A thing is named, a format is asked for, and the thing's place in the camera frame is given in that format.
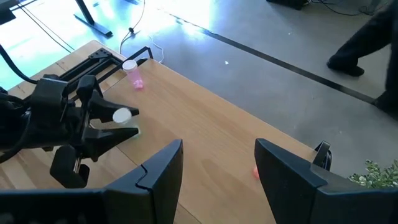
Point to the black aluminium rig frame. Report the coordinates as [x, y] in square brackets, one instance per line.
[93, 62]

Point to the black floor box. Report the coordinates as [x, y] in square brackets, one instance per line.
[286, 3]

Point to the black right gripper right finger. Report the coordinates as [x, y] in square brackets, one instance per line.
[298, 199]

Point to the blue pill bottle white cap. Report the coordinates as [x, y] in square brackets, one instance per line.
[122, 115]

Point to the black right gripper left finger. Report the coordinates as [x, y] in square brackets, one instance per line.
[149, 193]

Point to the green potted plant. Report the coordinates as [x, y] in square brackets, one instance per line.
[376, 177]

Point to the person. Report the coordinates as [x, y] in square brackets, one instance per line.
[367, 37]

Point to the black stand foot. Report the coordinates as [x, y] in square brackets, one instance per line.
[93, 25]

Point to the purple pill bottle white cap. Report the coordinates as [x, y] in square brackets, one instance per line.
[135, 79]

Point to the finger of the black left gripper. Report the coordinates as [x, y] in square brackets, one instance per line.
[99, 105]
[99, 140]

